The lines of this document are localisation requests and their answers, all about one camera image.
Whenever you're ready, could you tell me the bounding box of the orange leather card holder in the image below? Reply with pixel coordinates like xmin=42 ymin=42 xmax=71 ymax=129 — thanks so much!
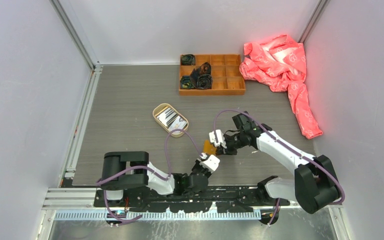
xmin=202 ymin=139 xmax=217 ymax=156

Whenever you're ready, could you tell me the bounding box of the beige oval card tray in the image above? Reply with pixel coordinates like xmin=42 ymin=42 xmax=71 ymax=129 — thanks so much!
xmin=152 ymin=103 xmax=189 ymax=138

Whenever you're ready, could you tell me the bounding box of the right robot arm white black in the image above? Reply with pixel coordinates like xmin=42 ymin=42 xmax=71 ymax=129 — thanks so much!
xmin=211 ymin=111 xmax=346 ymax=214

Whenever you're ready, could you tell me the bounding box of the stack of credit cards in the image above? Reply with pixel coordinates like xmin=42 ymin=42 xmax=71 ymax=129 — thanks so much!
xmin=155 ymin=106 xmax=189 ymax=132

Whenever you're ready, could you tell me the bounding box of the orange wooden compartment tray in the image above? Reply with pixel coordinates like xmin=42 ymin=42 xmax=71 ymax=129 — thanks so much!
xmin=178 ymin=54 xmax=246 ymax=96

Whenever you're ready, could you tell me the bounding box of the dark rolled fabric bottom centre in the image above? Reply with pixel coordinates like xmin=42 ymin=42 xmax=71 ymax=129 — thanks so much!
xmin=195 ymin=74 xmax=213 ymax=90

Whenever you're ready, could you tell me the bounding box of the dark rolled fabric bottom left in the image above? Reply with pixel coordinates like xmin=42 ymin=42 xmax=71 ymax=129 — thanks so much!
xmin=179 ymin=75 xmax=195 ymax=90

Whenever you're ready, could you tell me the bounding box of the pink crumpled cloth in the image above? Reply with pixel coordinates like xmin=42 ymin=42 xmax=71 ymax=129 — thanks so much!
xmin=239 ymin=34 xmax=323 ymax=140

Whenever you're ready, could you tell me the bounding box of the dark rolled fabric top left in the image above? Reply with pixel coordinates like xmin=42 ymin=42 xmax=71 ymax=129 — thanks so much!
xmin=180 ymin=54 xmax=196 ymax=66

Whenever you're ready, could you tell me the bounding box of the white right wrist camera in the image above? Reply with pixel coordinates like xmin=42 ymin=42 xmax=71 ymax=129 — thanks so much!
xmin=208 ymin=129 xmax=226 ymax=148

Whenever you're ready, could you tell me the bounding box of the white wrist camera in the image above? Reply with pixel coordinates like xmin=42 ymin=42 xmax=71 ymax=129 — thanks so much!
xmin=208 ymin=129 xmax=226 ymax=148
xmin=199 ymin=152 xmax=220 ymax=173

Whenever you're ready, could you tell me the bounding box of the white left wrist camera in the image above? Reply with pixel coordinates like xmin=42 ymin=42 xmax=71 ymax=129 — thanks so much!
xmin=199 ymin=152 xmax=220 ymax=173

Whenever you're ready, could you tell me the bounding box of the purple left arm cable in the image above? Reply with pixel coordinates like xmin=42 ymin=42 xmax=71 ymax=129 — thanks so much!
xmin=95 ymin=128 xmax=206 ymax=227

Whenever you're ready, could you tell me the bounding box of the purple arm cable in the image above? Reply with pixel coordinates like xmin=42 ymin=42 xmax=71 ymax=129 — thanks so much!
xmin=95 ymin=128 xmax=206 ymax=227
xmin=213 ymin=109 xmax=346 ymax=227

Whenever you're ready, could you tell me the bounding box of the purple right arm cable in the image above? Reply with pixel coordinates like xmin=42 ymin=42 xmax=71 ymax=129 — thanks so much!
xmin=213 ymin=109 xmax=346 ymax=227

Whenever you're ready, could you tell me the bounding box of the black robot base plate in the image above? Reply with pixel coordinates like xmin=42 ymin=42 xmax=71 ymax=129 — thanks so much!
xmin=108 ymin=185 xmax=276 ymax=213

